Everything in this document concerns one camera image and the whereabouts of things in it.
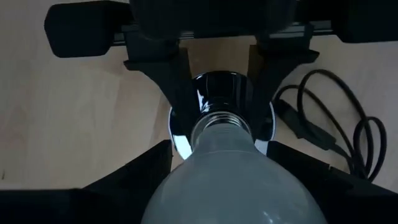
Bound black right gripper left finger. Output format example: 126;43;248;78
0;139;174;224

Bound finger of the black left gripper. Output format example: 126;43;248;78
247;23;320;141
123;30;201;141

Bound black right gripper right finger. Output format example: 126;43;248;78
266;140;398;224

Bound chrome lamp socket base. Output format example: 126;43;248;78
167;70;276;161

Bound white frosted lightbulb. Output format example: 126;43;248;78
141;112;329;224

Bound black power cord with switch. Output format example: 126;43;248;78
272;68;388;183

